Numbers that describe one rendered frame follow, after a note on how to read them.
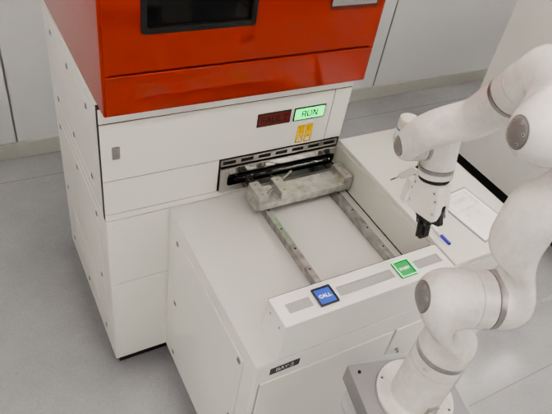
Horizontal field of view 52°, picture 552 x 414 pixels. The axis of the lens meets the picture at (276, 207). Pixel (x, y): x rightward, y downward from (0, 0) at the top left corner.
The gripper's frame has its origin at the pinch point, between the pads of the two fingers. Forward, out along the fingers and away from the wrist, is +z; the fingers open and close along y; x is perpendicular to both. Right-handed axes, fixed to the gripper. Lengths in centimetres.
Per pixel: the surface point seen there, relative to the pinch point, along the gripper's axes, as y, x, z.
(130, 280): -69, -59, 46
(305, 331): 0.0, -33.6, 20.8
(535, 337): -24, 117, 109
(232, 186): -61, -25, 13
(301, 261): -26.0, -19.0, 21.6
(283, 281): -24.0, -25.8, 25.1
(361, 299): 0.7, -17.4, 16.0
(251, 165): -59, -19, 6
